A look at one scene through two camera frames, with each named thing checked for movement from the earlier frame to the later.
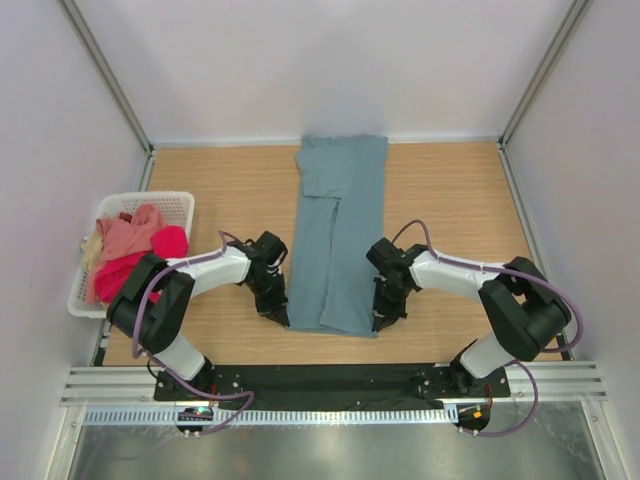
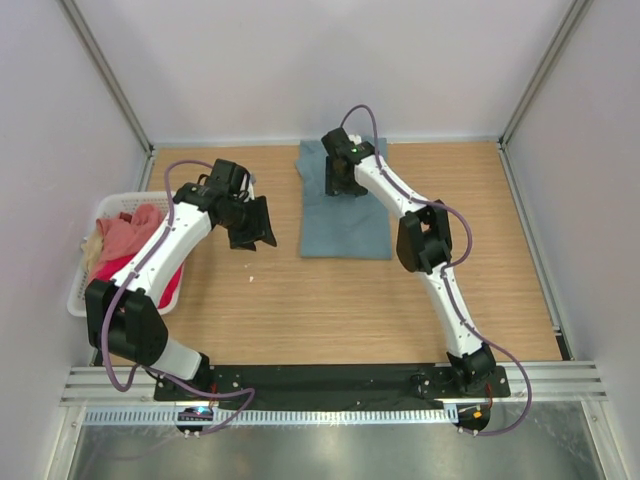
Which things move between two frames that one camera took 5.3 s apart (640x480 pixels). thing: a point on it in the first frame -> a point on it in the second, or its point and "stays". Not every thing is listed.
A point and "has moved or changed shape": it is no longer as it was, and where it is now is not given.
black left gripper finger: (280, 315) -> (266, 228)
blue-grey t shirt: (339, 222) has moved or changed shape
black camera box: (389, 259) -> (339, 144)
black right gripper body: (389, 300) -> (342, 185)
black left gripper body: (269, 291) -> (243, 220)
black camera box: (271, 248) -> (228, 179)
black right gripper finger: (380, 321) -> (331, 176)
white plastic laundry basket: (174, 207) stays
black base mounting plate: (330, 382) stays
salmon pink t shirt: (124, 239) stays
